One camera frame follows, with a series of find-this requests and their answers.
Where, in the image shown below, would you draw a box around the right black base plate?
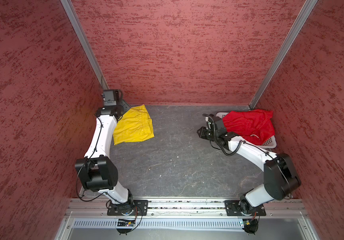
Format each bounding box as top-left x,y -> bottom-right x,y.
224,200 -> 266,217

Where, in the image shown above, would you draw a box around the left corner aluminium post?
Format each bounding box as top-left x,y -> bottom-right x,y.
61,0 -> 109,90

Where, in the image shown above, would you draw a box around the small circuit board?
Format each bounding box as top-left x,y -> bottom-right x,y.
243,219 -> 259,235
117,219 -> 137,228

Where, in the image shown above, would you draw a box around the white perforated cable duct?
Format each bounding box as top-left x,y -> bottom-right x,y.
73,218 -> 244,231

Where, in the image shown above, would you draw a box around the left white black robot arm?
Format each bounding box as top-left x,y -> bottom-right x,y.
75,100 -> 136,216

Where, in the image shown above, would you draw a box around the yellow shorts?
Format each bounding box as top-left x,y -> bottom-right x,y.
113,105 -> 155,145

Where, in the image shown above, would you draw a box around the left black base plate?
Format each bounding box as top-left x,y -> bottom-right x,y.
107,200 -> 149,217

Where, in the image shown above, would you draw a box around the corner aluminium post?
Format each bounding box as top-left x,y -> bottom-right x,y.
248,0 -> 318,110
61,0 -> 109,90

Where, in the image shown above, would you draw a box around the aluminium frame rail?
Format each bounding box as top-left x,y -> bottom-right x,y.
65,197 -> 309,219

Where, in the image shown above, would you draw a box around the red shorts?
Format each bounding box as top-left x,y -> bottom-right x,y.
222,108 -> 276,146

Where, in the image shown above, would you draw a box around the right corner aluminium post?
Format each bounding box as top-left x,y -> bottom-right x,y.
248,0 -> 318,110

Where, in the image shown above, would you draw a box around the left small circuit board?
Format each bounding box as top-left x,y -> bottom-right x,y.
117,219 -> 137,228

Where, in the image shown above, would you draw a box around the white plastic laundry basket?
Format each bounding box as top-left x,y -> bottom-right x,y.
215,111 -> 277,150

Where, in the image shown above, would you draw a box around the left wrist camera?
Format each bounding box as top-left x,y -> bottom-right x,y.
102,90 -> 123,107

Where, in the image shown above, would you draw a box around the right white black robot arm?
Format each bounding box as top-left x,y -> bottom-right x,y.
197,114 -> 301,216

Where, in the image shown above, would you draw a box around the right small circuit board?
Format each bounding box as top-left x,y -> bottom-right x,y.
243,219 -> 259,235

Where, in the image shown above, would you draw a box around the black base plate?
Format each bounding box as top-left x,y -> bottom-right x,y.
107,200 -> 149,217
224,200 -> 266,217

